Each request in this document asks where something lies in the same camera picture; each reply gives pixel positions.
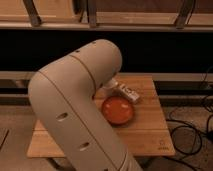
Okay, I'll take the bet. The orange round bowl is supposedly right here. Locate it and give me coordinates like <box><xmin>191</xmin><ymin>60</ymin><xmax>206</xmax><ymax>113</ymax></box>
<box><xmin>101</xmin><ymin>96</ymin><xmax>134</xmax><ymax>125</ymax></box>

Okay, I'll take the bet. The wooden shelf with metal legs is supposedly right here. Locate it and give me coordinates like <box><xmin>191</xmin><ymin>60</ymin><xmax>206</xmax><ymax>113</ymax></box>
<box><xmin>0</xmin><ymin>0</ymin><xmax>213</xmax><ymax>32</ymax></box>

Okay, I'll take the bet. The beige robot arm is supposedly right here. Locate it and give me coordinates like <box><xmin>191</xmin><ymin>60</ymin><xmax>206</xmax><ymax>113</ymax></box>
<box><xmin>28</xmin><ymin>39</ymin><xmax>143</xmax><ymax>171</ymax></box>

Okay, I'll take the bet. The wooden board table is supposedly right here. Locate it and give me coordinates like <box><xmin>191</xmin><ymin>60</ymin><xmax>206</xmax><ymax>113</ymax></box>
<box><xmin>27</xmin><ymin>74</ymin><xmax>175</xmax><ymax>158</ymax></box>

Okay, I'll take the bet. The black cable on floor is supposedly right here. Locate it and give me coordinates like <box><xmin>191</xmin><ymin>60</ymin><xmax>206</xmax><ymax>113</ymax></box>
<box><xmin>161</xmin><ymin>65</ymin><xmax>213</xmax><ymax>171</ymax></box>

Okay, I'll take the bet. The white eraser with label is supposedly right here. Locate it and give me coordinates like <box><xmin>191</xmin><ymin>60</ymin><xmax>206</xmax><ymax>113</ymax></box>
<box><xmin>116</xmin><ymin>84</ymin><xmax>140</xmax><ymax>103</ymax></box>

